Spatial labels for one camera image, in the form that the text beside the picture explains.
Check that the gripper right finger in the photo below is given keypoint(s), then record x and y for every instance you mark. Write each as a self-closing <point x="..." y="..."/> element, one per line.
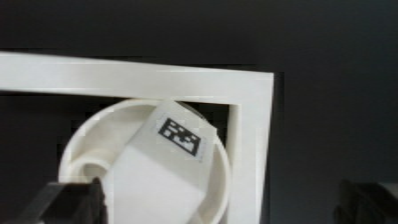
<point x="368" y="203"/>

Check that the white round stool seat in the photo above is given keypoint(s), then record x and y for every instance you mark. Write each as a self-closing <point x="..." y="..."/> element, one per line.
<point x="96" y="145"/>

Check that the white border rail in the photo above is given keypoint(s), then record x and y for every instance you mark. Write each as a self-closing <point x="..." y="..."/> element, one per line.
<point x="247" y="146"/>
<point x="53" y="74"/>

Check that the white front border rail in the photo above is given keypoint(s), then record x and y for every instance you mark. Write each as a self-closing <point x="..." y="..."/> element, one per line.
<point x="53" y="74"/>

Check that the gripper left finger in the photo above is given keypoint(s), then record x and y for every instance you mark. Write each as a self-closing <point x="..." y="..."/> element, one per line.
<point x="67" y="204"/>

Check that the white right border rail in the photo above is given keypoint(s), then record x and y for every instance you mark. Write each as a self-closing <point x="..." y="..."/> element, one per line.
<point x="247" y="146"/>

